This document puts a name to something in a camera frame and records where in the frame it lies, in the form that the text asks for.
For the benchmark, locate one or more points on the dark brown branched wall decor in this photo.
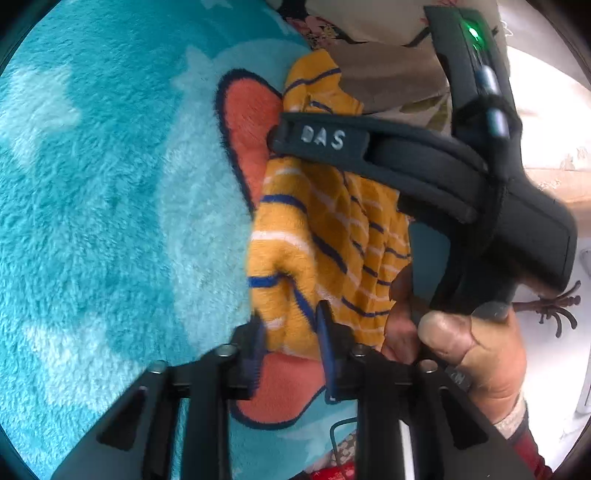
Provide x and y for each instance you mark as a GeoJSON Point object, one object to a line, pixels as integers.
{"type": "Point", "coordinates": [549, 304]}

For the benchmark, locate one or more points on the leaf print pillow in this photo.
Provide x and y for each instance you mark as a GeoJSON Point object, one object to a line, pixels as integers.
{"type": "Point", "coordinates": [388, 78]}

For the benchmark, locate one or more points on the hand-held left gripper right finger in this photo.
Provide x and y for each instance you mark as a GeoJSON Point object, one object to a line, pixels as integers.
{"type": "Point", "coordinates": [325, 344]}

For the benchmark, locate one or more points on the teal printed fleece blanket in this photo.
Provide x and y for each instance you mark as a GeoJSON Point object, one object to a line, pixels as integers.
{"type": "Point", "coordinates": [92, 184]}

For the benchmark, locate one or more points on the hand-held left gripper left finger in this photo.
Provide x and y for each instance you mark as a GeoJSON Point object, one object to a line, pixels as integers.
{"type": "Point", "coordinates": [251, 344]}

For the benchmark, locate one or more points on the person's right hand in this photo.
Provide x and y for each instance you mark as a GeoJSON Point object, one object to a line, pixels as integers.
{"type": "Point", "coordinates": [485, 355]}

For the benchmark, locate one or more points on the red packet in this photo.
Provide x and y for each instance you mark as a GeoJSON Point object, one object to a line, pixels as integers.
{"type": "Point", "coordinates": [332, 473]}

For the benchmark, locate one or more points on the yellow striped sweater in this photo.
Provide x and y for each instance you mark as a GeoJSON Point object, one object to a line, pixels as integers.
{"type": "Point", "coordinates": [323, 221]}

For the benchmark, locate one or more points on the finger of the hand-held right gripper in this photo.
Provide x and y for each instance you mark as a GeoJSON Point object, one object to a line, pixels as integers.
{"type": "Point", "coordinates": [392, 147]}

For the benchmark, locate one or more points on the person's right forearm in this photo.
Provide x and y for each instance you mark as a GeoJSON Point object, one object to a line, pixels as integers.
{"type": "Point", "coordinates": [526, 443]}

